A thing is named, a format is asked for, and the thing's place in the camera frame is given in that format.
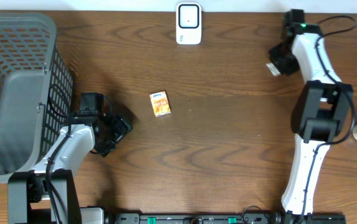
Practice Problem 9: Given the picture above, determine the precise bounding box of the white green carton box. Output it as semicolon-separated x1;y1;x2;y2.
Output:
266;62;281;77

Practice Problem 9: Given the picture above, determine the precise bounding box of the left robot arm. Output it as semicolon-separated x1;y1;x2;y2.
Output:
7;92;132;223

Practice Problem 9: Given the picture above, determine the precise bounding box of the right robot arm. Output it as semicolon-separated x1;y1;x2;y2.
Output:
267;9;355;223

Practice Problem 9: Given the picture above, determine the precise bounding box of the white barcode scanner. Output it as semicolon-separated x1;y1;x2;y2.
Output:
176;2;202;45

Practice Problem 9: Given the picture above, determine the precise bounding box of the orange tissue pack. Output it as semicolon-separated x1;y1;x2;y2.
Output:
150;91;171;117

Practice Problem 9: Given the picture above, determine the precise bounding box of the dark grey mesh basket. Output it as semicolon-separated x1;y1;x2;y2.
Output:
0;13;74;183

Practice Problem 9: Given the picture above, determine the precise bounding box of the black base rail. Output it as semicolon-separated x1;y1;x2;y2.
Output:
113;212;347;224

